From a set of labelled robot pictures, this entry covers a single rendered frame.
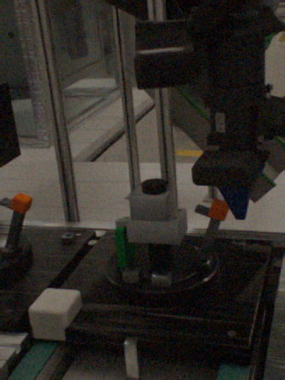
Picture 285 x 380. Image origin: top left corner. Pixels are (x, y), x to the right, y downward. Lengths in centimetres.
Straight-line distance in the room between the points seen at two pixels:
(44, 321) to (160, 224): 17
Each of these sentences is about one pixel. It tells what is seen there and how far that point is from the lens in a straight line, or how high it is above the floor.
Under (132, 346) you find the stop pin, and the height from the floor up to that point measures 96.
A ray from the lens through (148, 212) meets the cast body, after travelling 70.
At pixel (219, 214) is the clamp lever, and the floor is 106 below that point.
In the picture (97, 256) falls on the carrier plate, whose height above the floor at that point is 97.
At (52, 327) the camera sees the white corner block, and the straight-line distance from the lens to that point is 70.
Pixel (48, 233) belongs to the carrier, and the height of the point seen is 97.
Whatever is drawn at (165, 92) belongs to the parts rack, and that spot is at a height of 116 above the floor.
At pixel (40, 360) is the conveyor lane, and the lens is 69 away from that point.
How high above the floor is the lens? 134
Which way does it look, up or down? 20 degrees down
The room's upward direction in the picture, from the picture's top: 5 degrees counter-clockwise
